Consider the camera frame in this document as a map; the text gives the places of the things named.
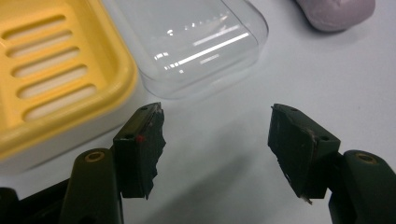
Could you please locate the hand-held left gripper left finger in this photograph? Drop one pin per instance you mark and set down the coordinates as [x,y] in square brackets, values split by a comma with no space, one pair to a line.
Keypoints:
[137,161]

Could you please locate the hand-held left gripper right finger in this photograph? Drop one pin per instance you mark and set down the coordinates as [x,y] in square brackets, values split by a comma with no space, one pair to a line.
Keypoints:
[299,149]

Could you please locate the yellow soap dish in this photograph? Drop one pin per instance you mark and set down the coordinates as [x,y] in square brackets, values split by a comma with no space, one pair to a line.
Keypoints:
[62,77]

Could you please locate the clear plastic soap dish lid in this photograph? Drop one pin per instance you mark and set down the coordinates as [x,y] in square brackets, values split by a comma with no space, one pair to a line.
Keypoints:
[193,46]

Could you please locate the purple soap bar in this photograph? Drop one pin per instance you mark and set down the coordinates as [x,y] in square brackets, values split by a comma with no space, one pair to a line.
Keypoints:
[337,14]

